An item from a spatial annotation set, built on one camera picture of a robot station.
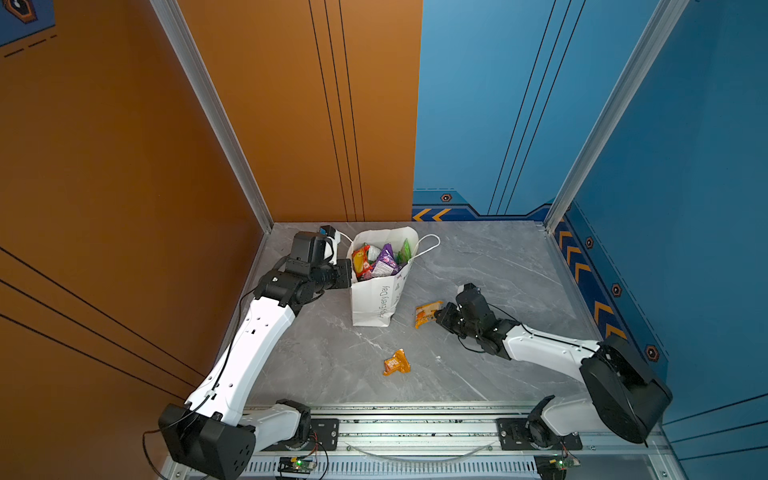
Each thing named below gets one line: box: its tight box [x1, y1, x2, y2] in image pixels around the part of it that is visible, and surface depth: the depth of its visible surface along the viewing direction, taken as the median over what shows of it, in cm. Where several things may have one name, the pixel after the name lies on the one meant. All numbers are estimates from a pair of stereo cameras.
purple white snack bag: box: [372, 243, 404, 277], surface depth 83 cm
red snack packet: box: [351, 244, 373, 280], surface depth 84 cm
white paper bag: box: [348, 226, 419, 327], surface depth 82 cm
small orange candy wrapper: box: [383, 348, 411, 376], surface depth 85 cm
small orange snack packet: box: [414, 301, 444, 329], surface depth 92 cm
